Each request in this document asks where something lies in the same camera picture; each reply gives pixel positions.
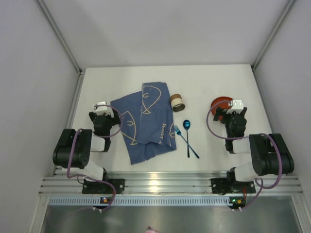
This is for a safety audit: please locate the pink object at bottom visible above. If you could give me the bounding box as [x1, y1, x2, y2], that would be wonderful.
[145, 226, 160, 233]

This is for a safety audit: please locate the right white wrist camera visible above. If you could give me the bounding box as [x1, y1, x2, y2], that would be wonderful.
[227, 99, 244, 114]

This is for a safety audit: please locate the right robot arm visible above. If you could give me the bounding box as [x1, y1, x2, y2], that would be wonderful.
[207, 101, 294, 189]

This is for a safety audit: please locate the aluminium rail frame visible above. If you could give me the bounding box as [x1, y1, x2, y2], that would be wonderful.
[38, 171, 303, 196]

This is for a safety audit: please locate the blue metallic fork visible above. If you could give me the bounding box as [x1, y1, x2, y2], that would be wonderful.
[173, 124, 200, 159]

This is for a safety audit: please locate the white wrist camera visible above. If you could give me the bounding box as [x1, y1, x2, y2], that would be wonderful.
[93, 101, 112, 116]
[227, 99, 244, 114]

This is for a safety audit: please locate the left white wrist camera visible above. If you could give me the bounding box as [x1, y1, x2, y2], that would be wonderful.
[93, 101, 112, 116]

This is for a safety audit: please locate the red plate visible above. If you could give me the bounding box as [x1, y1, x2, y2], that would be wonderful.
[211, 96, 233, 116]

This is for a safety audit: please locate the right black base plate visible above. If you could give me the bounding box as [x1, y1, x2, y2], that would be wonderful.
[210, 178, 256, 195]

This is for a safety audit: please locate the slotted cable duct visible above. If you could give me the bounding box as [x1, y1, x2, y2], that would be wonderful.
[48, 196, 246, 207]

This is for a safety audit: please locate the brown paper cup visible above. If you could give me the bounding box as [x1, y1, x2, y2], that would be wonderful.
[170, 94, 186, 112]

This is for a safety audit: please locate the blue fish-print placemat cloth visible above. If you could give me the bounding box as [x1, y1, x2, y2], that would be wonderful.
[111, 82, 176, 165]

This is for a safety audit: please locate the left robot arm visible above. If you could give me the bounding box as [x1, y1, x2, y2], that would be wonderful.
[52, 109, 121, 182]

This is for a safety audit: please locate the blue metallic spoon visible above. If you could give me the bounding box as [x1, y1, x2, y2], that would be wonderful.
[183, 119, 190, 158]

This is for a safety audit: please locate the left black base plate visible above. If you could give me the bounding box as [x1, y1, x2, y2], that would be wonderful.
[82, 179, 125, 194]

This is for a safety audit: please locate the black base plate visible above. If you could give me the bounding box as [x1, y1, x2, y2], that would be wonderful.
[82, 179, 125, 194]
[210, 178, 256, 195]

